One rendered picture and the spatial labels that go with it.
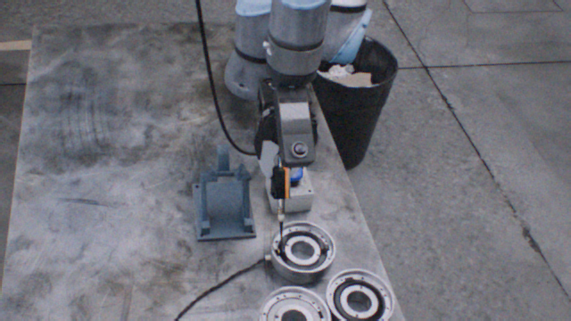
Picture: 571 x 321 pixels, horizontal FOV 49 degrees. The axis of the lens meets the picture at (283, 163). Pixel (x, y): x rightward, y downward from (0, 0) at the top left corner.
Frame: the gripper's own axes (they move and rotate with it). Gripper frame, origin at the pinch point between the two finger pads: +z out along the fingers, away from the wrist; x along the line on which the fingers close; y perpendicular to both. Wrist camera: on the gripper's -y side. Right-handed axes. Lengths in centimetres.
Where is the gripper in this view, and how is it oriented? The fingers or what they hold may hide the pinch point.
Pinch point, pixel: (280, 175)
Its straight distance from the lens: 98.1
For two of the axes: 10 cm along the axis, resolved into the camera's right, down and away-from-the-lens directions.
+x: -9.8, 0.4, -1.9
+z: -1.1, 7.1, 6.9
